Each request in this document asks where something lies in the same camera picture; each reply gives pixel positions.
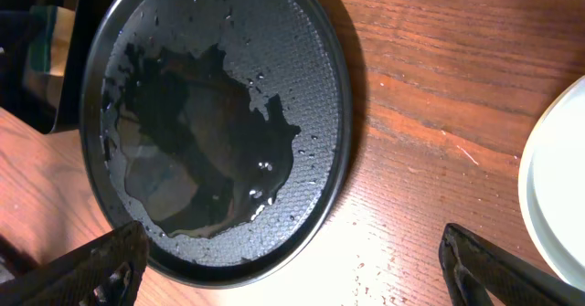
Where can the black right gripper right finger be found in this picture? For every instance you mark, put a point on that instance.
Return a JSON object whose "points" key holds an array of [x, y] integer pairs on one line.
{"points": [[475, 270]]}

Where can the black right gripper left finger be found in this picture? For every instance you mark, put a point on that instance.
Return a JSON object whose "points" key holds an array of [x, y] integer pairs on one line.
{"points": [[106, 271]]}

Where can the mint green plate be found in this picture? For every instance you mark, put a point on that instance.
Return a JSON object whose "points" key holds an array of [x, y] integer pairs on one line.
{"points": [[551, 185]]}

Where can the yellow green scrub sponge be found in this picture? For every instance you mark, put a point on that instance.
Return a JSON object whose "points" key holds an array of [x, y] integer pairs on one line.
{"points": [[48, 54]]}

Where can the round black tray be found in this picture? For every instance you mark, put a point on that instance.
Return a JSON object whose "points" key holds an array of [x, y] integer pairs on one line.
{"points": [[223, 126]]}

